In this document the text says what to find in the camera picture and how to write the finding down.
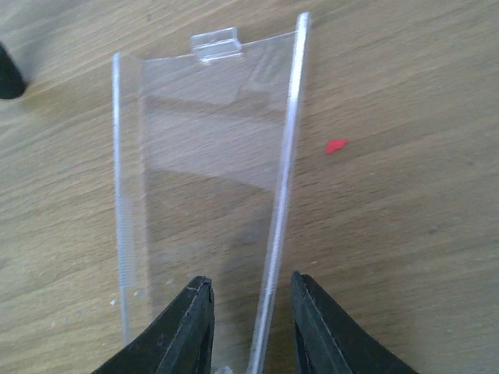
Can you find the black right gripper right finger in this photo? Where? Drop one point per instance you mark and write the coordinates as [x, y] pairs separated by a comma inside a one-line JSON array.
[[328, 339]]

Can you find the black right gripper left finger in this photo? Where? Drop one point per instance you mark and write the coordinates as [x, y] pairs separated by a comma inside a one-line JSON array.
[[179, 340]]

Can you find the clear plastic metronome cover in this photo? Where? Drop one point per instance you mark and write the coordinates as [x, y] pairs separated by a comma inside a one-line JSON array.
[[204, 150]]

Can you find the small red plastic chip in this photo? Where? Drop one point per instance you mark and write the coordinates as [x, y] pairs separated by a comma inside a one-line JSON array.
[[336, 145]]

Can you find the light blue music stand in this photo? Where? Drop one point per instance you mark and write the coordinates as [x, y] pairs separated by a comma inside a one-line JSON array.
[[12, 84]]

